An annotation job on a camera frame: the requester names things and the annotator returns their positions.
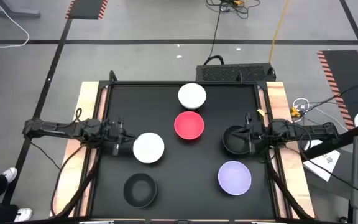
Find tangled black cables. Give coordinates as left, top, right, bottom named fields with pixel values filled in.
left=206, top=0, right=260, bottom=20

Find white paper sheet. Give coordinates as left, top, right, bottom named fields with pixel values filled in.
left=303, top=139, right=341, bottom=183

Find black left cable loom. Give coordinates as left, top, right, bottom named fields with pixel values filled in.
left=50, top=144, right=101, bottom=218

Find yellow cable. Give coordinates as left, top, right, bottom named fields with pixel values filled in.
left=268, top=0, right=291, bottom=64

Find small black hazard-striped mat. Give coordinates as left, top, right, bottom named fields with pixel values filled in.
left=65, top=0, right=109, bottom=21

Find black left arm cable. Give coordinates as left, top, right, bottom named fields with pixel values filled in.
left=73, top=107, right=85, bottom=124

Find white floor cable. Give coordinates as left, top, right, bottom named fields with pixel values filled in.
left=0, top=0, right=30, bottom=49

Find thin black power cable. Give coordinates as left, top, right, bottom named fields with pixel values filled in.
left=203, top=2, right=225, bottom=65

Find red bowl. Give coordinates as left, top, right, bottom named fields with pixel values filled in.
left=173, top=111, right=205, bottom=141

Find white bowl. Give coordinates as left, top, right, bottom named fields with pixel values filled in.
left=177, top=82, right=207, bottom=110
left=132, top=132, right=165, bottom=164

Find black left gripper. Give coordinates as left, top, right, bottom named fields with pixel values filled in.
left=103, top=115, right=138, bottom=156

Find black diagonal bar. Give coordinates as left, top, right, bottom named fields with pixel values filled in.
left=301, top=123, right=358, bottom=160

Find black cable loom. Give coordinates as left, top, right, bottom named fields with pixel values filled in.
left=263, top=149, right=314, bottom=220
left=50, top=144, right=101, bottom=218

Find wooden board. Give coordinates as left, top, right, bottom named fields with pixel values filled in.
left=50, top=81, right=108, bottom=218
left=258, top=81, right=316, bottom=218

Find black right cable loom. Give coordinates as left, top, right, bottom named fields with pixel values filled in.
left=263, top=149, right=314, bottom=220

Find black table frame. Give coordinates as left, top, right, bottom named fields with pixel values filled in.
left=85, top=80, right=281, bottom=222

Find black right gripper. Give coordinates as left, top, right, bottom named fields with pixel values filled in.
left=228, top=112, right=270, bottom=154

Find black bowl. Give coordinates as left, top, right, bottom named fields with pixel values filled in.
left=222, top=124, right=252, bottom=156
left=123, top=172, right=158, bottom=208

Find white coiled cable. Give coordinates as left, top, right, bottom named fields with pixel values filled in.
left=292, top=98, right=311, bottom=115

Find black computer tower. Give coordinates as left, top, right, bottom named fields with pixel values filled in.
left=196, top=63, right=277, bottom=82

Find long grey desk foot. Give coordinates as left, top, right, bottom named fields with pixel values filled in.
left=0, top=0, right=41, bottom=18

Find white shoe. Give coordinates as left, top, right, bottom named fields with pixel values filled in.
left=1, top=167, right=18, bottom=184
left=13, top=207, right=33, bottom=223

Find large black hazard-striped mat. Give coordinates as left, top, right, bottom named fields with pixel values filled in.
left=317, top=49, right=358, bottom=131

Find lilac bowl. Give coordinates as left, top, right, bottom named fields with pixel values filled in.
left=218, top=160, right=252, bottom=196

